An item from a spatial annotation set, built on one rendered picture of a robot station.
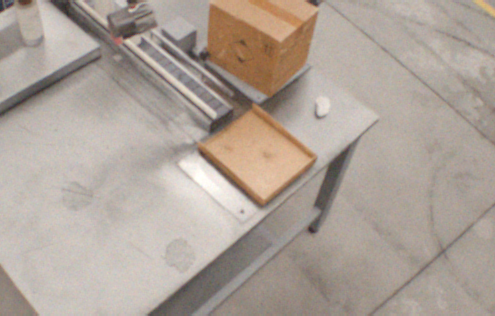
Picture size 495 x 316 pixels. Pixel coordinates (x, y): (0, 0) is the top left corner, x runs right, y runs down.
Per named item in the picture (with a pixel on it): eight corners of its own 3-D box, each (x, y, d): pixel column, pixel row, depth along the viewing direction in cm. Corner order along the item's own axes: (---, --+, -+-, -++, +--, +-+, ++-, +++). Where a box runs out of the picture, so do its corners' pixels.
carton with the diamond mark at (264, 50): (205, 58, 205) (209, 1, 183) (244, 28, 218) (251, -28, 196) (270, 98, 196) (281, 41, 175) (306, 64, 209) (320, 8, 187)
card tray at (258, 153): (197, 148, 182) (198, 140, 179) (252, 109, 195) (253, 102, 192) (262, 206, 172) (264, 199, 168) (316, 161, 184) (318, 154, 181)
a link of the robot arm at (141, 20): (160, 18, 147) (151, -1, 145) (138, 27, 144) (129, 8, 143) (152, 24, 153) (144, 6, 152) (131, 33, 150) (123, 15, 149)
